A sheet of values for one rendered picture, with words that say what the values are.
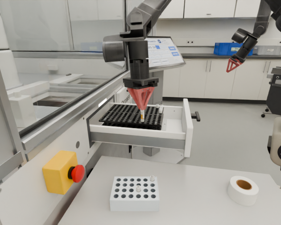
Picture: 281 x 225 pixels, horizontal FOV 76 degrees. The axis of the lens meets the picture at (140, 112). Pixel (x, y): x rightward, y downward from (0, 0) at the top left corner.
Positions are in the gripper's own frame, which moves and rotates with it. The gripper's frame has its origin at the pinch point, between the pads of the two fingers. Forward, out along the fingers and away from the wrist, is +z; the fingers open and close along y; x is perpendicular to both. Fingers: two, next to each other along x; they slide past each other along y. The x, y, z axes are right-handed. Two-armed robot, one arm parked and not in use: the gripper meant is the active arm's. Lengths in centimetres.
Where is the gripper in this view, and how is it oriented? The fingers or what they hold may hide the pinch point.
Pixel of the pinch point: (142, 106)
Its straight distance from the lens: 56.7
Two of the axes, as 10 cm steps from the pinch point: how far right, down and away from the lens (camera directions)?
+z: 0.7, 9.5, 3.2
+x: 7.9, -2.4, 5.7
